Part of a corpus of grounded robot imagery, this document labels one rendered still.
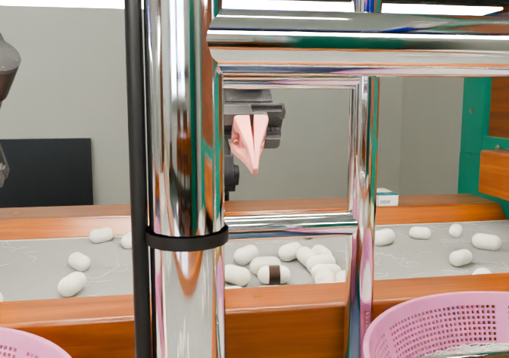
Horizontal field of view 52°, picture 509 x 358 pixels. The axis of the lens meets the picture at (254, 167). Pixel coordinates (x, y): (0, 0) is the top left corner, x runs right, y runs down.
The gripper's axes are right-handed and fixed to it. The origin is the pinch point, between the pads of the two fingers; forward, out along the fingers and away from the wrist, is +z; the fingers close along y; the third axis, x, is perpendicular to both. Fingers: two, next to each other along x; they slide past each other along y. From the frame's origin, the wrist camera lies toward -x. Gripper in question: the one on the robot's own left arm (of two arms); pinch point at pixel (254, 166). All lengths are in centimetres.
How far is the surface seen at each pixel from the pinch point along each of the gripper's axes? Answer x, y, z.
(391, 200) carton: 14.2, 25.0, -4.7
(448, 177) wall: 121, 116, -98
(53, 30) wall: 99, -64, -176
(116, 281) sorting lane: 2.2, -17.2, 14.6
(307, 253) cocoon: 1.2, 4.9, 12.9
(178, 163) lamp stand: -40, -11, 35
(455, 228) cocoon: 7.8, 29.7, 5.8
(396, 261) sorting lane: 3.3, 16.7, 13.3
